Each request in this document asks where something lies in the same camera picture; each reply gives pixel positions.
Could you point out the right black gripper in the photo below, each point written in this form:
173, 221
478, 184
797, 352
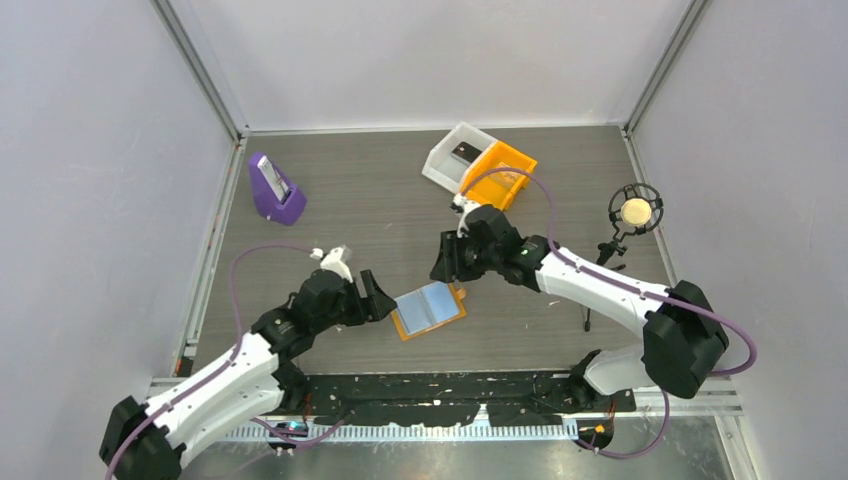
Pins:
448, 267

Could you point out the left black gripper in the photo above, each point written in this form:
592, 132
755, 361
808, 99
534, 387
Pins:
379, 303

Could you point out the orange card holder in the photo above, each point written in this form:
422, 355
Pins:
428, 308

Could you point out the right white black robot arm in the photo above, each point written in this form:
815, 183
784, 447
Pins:
679, 345

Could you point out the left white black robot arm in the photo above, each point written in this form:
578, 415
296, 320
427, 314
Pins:
158, 437

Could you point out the clear card in orange bin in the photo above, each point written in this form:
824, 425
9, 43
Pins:
508, 177

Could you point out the black card in white bin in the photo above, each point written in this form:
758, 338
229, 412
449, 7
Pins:
465, 153

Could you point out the white card in purple stand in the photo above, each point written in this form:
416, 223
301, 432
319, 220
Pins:
273, 178

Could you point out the orange plastic bin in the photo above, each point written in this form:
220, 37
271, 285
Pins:
500, 188

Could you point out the white plastic bin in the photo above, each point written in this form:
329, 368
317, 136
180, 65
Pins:
447, 169

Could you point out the purple stand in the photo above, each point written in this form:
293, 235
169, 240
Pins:
276, 198

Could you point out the black microphone tripod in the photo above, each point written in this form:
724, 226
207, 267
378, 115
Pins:
607, 250

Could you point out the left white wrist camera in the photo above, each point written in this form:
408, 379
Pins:
334, 260

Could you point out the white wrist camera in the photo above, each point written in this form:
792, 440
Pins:
334, 260
462, 207

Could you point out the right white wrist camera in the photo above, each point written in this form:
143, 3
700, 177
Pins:
462, 207

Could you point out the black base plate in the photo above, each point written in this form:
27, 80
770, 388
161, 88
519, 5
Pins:
511, 398

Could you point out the microphone with shock mount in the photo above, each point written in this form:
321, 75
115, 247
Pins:
635, 209

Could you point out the aluminium frame rail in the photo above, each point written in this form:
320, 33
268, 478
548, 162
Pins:
483, 426

